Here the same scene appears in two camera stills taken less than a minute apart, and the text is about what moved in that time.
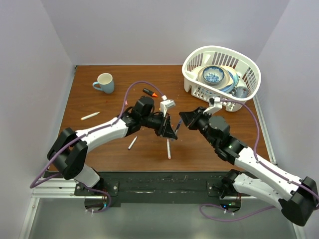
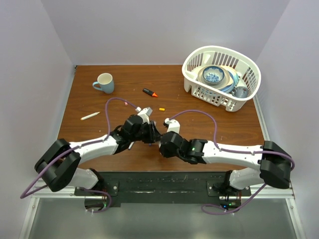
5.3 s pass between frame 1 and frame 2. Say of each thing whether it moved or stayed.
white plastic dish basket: stayed
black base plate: stayed
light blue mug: stayed
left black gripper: moved
